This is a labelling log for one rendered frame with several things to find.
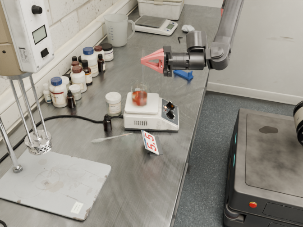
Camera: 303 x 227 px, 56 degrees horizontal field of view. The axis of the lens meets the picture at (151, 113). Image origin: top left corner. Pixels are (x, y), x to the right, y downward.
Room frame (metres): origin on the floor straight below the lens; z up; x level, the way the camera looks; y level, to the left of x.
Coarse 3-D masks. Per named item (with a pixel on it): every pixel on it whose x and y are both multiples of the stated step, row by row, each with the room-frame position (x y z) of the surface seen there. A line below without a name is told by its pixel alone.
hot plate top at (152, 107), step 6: (150, 96) 0.89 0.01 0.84; (156, 96) 0.89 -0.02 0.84; (126, 102) 0.84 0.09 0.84; (150, 102) 0.85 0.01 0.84; (156, 102) 0.85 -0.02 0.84; (126, 108) 0.81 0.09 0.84; (132, 108) 0.81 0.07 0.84; (138, 108) 0.81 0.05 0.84; (144, 108) 0.81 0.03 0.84; (150, 108) 0.81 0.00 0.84; (156, 108) 0.81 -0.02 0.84
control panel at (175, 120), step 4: (164, 100) 0.90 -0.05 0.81; (164, 104) 0.87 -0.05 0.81; (164, 108) 0.85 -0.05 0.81; (176, 108) 0.89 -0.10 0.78; (164, 112) 0.83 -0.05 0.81; (176, 112) 0.86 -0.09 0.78; (164, 116) 0.80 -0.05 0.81; (176, 116) 0.84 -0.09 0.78; (168, 120) 0.79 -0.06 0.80; (172, 120) 0.80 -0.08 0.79; (176, 120) 0.82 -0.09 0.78; (176, 124) 0.79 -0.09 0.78
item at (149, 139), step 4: (144, 132) 0.74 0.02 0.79; (148, 136) 0.73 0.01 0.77; (152, 136) 0.75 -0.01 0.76; (148, 140) 0.71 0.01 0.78; (152, 140) 0.73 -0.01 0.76; (148, 144) 0.69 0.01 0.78; (152, 144) 0.70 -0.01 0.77; (148, 148) 0.67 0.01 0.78; (152, 148) 0.68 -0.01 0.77; (156, 152) 0.67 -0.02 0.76
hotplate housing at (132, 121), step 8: (160, 104) 0.86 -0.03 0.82; (160, 112) 0.82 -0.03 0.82; (128, 120) 0.79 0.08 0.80; (136, 120) 0.79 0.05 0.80; (144, 120) 0.79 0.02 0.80; (152, 120) 0.79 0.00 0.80; (160, 120) 0.79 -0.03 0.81; (128, 128) 0.79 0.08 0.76; (136, 128) 0.79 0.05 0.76; (144, 128) 0.79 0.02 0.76; (152, 128) 0.79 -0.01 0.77; (160, 128) 0.79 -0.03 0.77; (168, 128) 0.78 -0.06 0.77; (176, 128) 0.78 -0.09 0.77
